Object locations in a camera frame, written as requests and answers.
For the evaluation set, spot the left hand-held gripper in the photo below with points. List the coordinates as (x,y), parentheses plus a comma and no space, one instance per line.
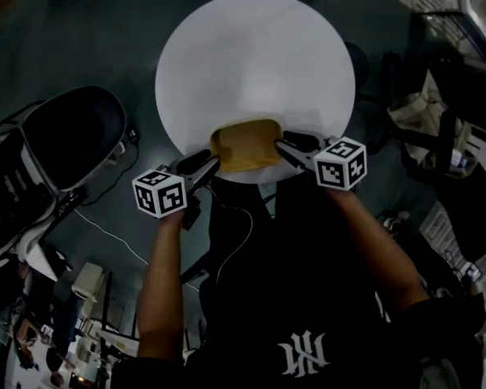
(160,195)

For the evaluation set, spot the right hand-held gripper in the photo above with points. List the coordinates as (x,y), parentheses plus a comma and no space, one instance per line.
(340,164)

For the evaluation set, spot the yellow plastic container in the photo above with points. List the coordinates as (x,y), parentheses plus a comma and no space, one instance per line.
(247,148)

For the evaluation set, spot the person's left forearm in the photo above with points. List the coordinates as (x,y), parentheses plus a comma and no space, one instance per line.
(162,290)

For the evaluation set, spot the person's right forearm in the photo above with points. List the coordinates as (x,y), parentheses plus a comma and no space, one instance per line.
(372,249)

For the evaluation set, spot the black mesh waste bin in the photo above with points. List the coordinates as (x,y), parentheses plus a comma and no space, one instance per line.
(358,67)

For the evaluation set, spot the round white table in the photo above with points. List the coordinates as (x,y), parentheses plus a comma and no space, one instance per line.
(251,55)

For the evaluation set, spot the black chest device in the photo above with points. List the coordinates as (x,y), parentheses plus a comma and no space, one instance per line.
(194,274)

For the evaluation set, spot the person's black t-shirt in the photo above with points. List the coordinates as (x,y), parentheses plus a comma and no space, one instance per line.
(291,257)

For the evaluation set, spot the beige bag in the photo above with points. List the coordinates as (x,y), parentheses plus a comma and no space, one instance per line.
(419,108)

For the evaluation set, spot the black office chair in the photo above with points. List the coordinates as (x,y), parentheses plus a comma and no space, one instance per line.
(449,136)

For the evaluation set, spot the cream plastic chair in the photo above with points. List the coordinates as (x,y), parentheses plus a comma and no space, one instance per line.
(87,282)

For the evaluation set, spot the white rectangular table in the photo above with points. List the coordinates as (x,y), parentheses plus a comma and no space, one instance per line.
(40,262)

